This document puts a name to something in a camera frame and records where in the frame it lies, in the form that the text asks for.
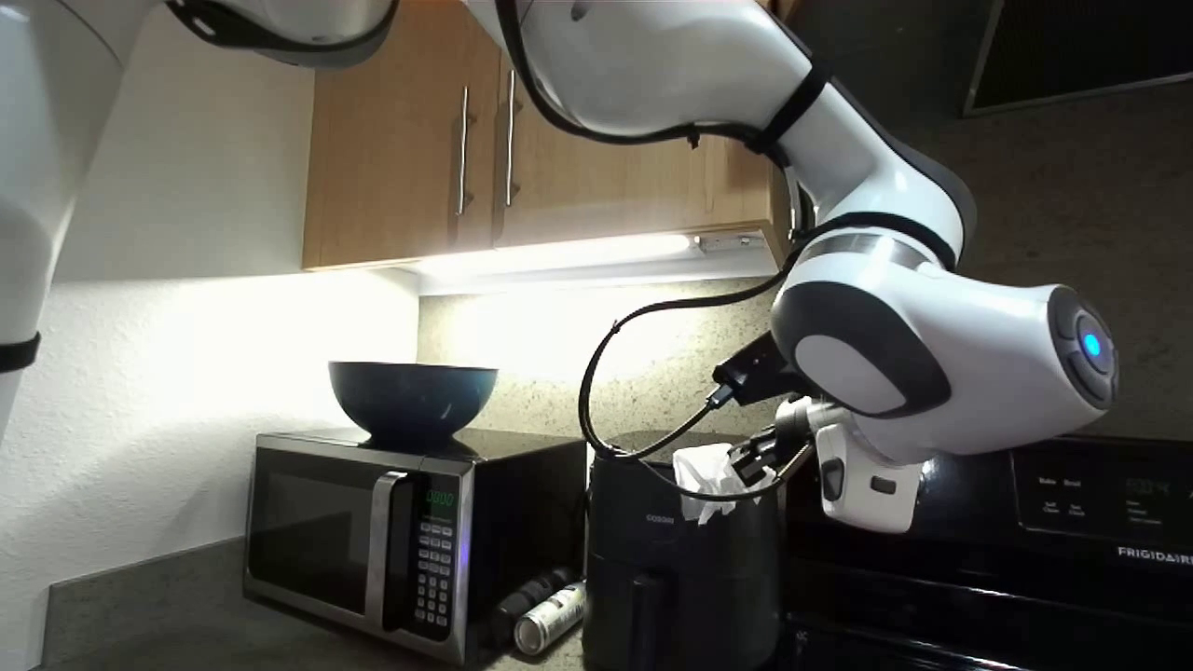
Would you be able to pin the silver spray can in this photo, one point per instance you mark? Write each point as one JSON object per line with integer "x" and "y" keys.
{"x": 550, "y": 621}

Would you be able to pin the black range hood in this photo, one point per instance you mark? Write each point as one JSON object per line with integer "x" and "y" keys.
{"x": 1057, "y": 48}

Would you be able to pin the black air fryer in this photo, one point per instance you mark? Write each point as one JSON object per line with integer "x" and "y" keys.
{"x": 670, "y": 591}

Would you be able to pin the black microwave oven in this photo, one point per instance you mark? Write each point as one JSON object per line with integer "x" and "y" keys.
{"x": 432, "y": 550}

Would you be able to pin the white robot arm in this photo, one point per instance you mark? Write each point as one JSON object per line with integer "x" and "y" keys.
{"x": 899, "y": 352}

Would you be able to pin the under-cabinet light strip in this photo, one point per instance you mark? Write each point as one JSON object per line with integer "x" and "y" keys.
{"x": 619, "y": 258}

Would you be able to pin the wooden upper cabinet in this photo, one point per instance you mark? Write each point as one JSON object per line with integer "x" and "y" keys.
{"x": 434, "y": 145}

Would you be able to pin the black electric stove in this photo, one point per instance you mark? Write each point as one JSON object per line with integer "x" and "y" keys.
{"x": 1057, "y": 557}

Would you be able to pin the white paper napkin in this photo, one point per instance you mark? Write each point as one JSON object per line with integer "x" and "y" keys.
{"x": 708, "y": 478}

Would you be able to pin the blue ceramic bowl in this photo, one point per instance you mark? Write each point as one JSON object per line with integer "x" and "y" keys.
{"x": 413, "y": 404}

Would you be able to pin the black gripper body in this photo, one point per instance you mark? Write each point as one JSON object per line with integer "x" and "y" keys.
{"x": 780, "y": 446}

